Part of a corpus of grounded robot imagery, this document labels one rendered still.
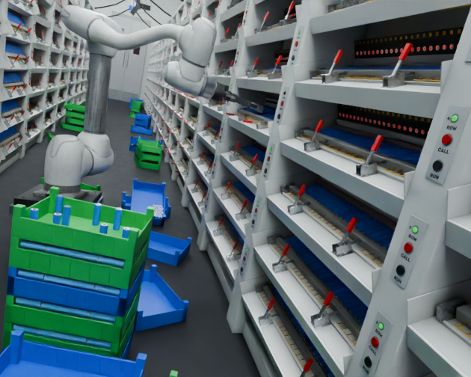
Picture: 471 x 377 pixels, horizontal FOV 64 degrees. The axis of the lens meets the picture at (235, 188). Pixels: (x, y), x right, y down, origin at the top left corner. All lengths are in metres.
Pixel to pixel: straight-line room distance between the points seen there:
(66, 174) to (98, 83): 0.47
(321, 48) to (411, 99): 0.55
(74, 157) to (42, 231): 0.84
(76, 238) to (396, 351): 0.73
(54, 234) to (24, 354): 0.28
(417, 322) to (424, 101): 0.38
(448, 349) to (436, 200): 0.23
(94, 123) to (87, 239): 1.07
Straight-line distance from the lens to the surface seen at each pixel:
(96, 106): 1.98
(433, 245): 0.69
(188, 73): 1.56
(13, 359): 1.05
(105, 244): 0.98
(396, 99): 0.82
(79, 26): 1.85
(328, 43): 1.30
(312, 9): 1.27
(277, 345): 1.20
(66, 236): 1.01
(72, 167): 1.83
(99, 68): 1.98
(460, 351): 0.70
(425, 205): 0.70
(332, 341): 0.95
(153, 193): 2.49
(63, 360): 1.03
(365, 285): 0.81
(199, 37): 1.54
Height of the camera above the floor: 0.85
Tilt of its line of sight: 14 degrees down
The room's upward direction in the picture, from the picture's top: 13 degrees clockwise
